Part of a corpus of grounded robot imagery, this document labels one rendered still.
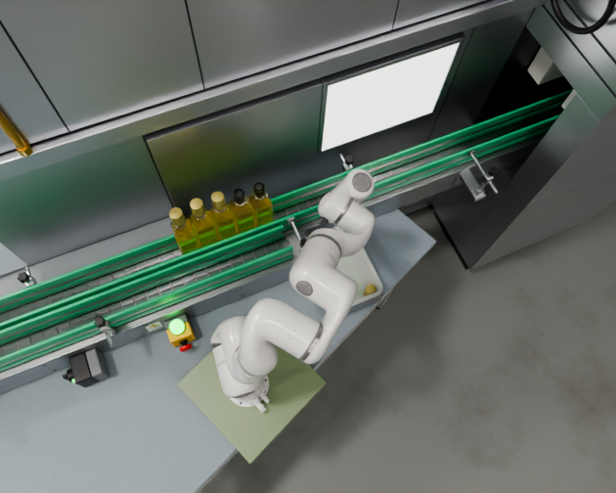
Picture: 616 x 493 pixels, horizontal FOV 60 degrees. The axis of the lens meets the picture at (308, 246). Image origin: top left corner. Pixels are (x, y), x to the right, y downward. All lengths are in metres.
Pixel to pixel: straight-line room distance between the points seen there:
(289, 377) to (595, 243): 1.92
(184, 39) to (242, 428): 1.04
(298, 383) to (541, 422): 1.35
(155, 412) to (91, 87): 0.95
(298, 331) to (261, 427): 0.60
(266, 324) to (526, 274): 1.95
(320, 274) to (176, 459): 0.84
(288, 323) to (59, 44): 0.68
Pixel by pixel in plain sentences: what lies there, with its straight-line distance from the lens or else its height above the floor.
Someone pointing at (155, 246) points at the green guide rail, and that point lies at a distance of 1.66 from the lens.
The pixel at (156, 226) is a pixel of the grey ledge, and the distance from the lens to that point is 1.77.
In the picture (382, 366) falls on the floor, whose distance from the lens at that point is 2.51.
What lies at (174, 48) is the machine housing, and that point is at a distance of 1.23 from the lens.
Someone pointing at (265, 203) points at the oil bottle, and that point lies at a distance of 1.53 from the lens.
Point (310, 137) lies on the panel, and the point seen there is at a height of 1.10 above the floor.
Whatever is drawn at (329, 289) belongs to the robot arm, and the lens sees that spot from 1.08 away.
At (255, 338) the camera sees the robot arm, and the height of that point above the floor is 1.38.
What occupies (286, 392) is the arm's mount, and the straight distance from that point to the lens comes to 1.63.
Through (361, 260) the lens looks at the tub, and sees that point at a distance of 1.77.
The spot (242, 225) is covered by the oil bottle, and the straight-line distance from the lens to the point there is 1.59.
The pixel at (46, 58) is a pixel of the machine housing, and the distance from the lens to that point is 1.19.
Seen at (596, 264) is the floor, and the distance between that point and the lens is 3.02.
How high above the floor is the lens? 2.43
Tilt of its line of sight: 67 degrees down
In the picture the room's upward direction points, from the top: 5 degrees clockwise
